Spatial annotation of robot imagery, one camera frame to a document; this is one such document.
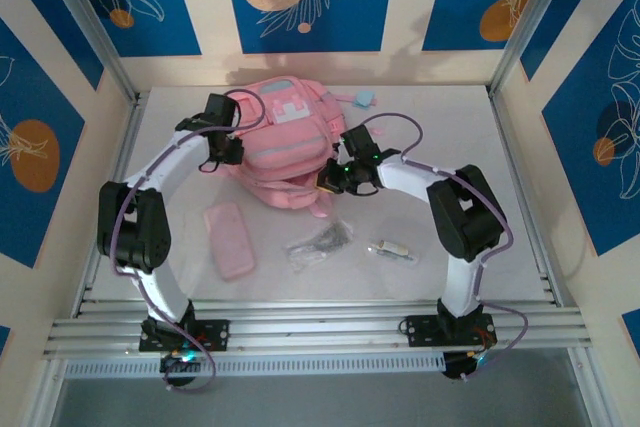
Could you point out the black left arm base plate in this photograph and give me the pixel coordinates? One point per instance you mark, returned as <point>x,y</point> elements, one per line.
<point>215,334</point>

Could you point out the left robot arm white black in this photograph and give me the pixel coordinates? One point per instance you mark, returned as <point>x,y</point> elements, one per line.
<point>132,232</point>

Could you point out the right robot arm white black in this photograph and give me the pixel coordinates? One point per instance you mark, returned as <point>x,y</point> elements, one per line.
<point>465,217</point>

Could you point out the light blue card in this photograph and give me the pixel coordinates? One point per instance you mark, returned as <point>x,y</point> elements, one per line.
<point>365,97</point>

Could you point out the pink school backpack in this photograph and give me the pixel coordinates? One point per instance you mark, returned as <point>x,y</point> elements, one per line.
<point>285,147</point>

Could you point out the aluminium mounting rail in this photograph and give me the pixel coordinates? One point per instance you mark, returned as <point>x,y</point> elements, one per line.
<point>320,329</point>

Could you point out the aluminium frame post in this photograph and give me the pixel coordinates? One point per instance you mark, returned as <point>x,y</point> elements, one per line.
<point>90,22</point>
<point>535,17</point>

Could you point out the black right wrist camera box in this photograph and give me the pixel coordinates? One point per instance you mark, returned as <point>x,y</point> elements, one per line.
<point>359,142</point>

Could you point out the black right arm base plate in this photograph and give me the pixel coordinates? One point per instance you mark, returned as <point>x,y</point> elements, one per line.
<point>420,332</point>

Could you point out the pink pencil case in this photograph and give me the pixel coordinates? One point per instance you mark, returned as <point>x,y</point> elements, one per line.
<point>229,242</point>

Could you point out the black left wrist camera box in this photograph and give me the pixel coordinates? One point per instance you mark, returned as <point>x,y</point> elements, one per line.
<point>220,108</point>

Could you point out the black controller box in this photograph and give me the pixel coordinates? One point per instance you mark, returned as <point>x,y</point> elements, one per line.
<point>180,372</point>
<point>462,367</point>

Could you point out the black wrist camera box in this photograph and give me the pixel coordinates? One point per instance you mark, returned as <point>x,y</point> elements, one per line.
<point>220,108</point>
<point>359,142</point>

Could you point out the clear bag of dark stationery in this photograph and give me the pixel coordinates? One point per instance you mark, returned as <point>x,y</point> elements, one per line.
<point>320,242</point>

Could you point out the aluminium side rail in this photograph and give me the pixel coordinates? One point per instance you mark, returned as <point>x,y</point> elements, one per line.
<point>120,147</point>
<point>505,147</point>

